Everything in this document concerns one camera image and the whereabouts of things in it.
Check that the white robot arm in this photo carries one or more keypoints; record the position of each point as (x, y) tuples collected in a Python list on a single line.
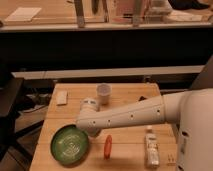
[(192, 110)]

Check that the clear plastic bottle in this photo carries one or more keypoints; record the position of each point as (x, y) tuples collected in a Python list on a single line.
[(152, 154)]

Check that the orange carrot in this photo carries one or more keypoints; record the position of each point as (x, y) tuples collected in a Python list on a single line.
[(108, 147)]

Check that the white paper sheet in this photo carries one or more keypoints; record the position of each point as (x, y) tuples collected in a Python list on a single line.
[(22, 14)]

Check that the black chair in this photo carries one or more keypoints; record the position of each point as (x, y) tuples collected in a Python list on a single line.
[(12, 101)]

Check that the white sponge block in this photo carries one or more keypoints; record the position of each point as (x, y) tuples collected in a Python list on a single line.
[(61, 98)]

